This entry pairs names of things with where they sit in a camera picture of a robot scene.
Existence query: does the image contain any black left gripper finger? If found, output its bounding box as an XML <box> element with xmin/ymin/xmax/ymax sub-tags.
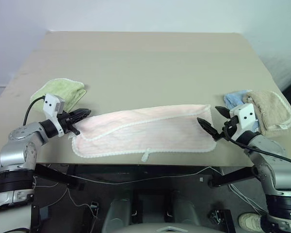
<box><xmin>71</xmin><ymin>108</ymin><xmax>92</xmax><ymax>118</ymax></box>
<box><xmin>72</xmin><ymin>112</ymin><xmax>91</xmax><ymax>123</ymax></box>

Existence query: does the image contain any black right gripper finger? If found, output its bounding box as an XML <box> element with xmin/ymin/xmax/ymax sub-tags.
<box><xmin>196</xmin><ymin>117</ymin><xmax>221</xmax><ymax>142</ymax></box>
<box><xmin>215</xmin><ymin>105</ymin><xmax>231</xmax><ymax>120</ymax></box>

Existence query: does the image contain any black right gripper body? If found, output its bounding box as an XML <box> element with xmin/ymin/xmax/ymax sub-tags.
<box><xmin>218</xmin><ymin>116</ymin><xmax>240</xmax><ymax>141</ymax></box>

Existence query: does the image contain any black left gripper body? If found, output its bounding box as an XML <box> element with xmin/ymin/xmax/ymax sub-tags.
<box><xmin>56</xmin><ymin>112</ymin><xmax>81</xmax><ymax>135</ymax></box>

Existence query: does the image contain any pink towel with white trim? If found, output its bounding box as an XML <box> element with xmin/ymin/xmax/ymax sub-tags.
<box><xmin>67</xmin><ymin>103</ymin><xmax>218</xmax><ymax>163</ymax></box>

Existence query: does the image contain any blue cloth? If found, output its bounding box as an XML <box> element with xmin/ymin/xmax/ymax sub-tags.
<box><xmin>223</xmin><ymin>90</ymin><xmax>260</xmax><ymax>133</ymax></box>

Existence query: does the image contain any green cloth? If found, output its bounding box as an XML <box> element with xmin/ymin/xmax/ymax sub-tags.
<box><xmin>30</xmin><ymin>77</ymin><xmax>87</xmax><ymax>114</ymax></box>

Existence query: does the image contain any beige cloth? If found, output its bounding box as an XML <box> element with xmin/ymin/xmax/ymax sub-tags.
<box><xmin>242</xmin><ymin>90</ymin><xmax>291</xmax><ymax>137</ymax></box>

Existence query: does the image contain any dark gray rounded shape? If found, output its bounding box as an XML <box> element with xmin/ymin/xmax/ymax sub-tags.
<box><xmin>102</xmin><ymin>193</ymin><xmax>134</xmax><ymax>233</ymax></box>
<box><xmin>171</xmin><ymin>191</ymin><xmax>202</xmax><ymax>228</ymax></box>

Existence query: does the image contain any white sneaker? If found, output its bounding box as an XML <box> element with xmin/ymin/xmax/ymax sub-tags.
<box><xmin>238</xmin><ymin>212</ymin><xmax>270</xmax><ymax>231</ymax></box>

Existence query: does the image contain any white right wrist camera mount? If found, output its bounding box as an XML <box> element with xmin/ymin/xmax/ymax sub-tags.
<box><xmin>229</xmin><ymin>103</ymin><xmax>259</xmax><ymax>133</ymax></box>

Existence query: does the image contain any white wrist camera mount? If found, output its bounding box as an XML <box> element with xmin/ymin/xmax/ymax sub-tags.
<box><xmin>42</xmin><ymin>93</ymin><xmax>67</xmax><ymax>135</ymax></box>
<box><xmin>229</xmin><ymin>103</ymin><xmax>259</xmax><ymax>133</ymax></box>

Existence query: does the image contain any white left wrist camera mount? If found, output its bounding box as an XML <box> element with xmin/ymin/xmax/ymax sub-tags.
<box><xmin>42</xmin><ymin>93</ymin><xmax>67</xmax><ymax>135</ymax></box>

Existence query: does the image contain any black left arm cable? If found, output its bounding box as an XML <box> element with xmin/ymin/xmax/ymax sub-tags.
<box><xmin>23</xmin><ymin>96</ymin><xmax>46</xmax><ymax>127</ymax></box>

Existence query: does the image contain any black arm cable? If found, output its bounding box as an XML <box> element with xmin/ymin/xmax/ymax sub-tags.
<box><xmin>23</xmin><ymin>96</ymin><xmax>46</xmax><ymax>127</ymax></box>
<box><xmin>223</xmin><ymin>121</ymin><xmax>291</xmax><ymax>168</ymax></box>

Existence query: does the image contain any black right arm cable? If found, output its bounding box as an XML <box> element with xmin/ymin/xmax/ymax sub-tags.
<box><xmin>223</xmin><ymin>121</ymin><xmax>291</xmax><ymax>168</ymax></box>

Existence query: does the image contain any white cable bundle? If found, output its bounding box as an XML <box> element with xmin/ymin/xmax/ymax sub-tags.
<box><xmin>228</xmin><ymin>182</ymin><xmax>268</xmax><ymax>215</ymax></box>

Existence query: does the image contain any thin white cord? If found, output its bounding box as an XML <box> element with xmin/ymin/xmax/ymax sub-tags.
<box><xmin>33</xmin><ymin>167</ymin><xmax>224</xmax><ymax>185</ymax></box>

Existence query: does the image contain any black table frame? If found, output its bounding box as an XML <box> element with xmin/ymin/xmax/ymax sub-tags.
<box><xmin>32</xmin><ymin>164</ymin><xmax>259</xmax><ymax>191</ymax></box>

